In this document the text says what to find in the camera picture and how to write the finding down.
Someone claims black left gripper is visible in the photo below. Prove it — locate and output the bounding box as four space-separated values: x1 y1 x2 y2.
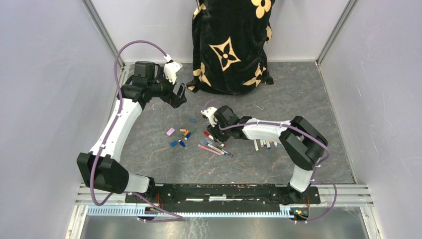
148 67 187 109

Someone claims blue long nib marker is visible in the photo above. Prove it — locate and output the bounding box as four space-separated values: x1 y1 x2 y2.
203 141 233 157

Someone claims pink pen clear cap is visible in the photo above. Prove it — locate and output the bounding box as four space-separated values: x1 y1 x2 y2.
198 144 222 155

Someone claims pink highlighter cap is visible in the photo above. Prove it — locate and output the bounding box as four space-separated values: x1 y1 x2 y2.
166 128 175 136

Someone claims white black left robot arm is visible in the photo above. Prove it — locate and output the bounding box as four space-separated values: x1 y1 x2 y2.
77 60 187 203

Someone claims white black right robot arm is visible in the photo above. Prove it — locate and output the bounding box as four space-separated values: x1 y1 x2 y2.
201 106 330 203

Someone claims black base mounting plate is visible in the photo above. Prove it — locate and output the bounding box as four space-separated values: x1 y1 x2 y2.
143 184 321 214

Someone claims black floral plush blanket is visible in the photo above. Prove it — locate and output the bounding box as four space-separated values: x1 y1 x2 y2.
187 0 275 96

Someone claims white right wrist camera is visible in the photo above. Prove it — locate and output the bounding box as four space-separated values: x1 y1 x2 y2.
201 107 217 127

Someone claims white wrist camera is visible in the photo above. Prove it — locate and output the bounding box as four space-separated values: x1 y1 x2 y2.
163 54 183 85
201 107 217 127

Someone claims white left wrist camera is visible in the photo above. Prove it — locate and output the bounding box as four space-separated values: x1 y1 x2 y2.
163 54 183 85

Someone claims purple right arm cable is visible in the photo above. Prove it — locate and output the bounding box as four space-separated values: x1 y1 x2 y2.
202 98 338 224

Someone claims aluminium frame rail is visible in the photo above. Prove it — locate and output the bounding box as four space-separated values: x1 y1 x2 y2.
73 184 374 219

